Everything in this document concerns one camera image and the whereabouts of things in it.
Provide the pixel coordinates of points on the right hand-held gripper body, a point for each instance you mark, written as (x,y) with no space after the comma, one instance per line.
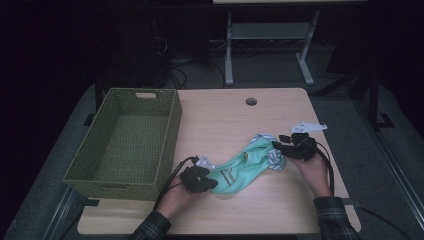
(301,148)

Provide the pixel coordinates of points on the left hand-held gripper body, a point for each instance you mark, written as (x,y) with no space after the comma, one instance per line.
(195,178)

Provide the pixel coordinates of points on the mint green striped garment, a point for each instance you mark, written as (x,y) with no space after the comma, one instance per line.
(243,166)

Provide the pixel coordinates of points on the person's left hand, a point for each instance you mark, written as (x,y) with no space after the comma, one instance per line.
(175,200)

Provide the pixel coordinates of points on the person's right hand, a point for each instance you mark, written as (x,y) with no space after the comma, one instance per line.
(315,175)

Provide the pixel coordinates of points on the green woven basket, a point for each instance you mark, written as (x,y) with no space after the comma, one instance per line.
(133,146)

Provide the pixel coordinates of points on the dark metal stand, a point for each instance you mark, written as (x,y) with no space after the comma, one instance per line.
(375,100)

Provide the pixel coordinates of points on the grey metal floor rail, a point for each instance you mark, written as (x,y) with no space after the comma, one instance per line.
(393,166)
(61,213)

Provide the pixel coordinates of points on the white metal frame table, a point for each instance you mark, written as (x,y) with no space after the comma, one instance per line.
(266,30)

